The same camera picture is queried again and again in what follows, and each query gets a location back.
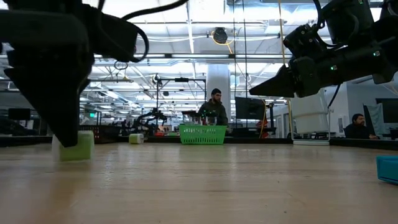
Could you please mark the black wall screen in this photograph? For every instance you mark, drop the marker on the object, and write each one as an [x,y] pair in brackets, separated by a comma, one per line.
[387,109]

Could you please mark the green white charger cube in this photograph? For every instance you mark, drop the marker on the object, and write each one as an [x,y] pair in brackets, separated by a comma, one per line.
[82,149]
[136,138]

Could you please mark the black plastic basket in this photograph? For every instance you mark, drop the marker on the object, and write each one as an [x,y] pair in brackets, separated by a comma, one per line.
[105,133]

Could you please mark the black background robot arm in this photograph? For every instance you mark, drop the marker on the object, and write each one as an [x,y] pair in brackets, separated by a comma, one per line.
[149,116]

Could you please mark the blue plastic basket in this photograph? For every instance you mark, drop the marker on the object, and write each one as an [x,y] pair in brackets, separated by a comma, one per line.
[388,169]

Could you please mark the black metal frame rig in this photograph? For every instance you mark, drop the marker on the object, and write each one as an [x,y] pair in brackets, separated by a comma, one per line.
[182,80]

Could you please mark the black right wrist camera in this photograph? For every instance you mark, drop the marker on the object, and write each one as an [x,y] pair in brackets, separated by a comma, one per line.
[303,40]

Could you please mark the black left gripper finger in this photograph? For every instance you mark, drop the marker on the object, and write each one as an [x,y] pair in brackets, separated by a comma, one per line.
[53,99]

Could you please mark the black table edge rail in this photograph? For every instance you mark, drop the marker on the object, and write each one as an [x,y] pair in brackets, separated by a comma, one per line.
[357,143]

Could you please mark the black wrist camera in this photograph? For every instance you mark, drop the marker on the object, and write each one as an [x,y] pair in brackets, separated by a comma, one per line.
[112,34]
[303,40]

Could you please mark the small black monitor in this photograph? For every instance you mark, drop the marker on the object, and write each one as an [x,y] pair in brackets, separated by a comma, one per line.
[19,114]

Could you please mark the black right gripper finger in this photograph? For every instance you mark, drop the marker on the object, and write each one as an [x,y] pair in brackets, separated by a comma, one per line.
[276,85]

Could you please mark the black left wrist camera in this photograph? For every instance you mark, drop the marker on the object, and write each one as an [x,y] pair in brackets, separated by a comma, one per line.
[112,34]

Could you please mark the green plastic basket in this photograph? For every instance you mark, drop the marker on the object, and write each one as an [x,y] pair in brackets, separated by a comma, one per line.
[202,135]

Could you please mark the person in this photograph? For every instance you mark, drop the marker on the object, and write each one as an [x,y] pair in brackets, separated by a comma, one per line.
[214,109]
[359,127]

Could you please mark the white pillar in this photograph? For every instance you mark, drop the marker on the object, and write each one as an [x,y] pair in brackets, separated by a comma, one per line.
[222,77]

